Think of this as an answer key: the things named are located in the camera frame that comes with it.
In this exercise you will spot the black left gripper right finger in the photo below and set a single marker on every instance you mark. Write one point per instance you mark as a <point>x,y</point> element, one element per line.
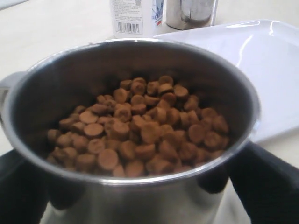
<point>267,186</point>

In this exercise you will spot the brown pellets in left mug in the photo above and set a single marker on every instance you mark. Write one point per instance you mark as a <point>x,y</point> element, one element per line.
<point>141,129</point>

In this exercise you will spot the white rectangular plastic tray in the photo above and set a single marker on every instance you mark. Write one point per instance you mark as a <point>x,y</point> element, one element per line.
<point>267,51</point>

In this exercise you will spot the right steel mug with pellets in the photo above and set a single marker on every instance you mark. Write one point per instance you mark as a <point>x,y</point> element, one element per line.
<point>190,14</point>

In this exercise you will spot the clear plastic container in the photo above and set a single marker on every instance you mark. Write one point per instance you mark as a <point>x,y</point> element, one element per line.
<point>136,18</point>

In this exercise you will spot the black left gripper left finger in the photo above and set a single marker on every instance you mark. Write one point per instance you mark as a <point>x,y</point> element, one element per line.
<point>23,197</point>

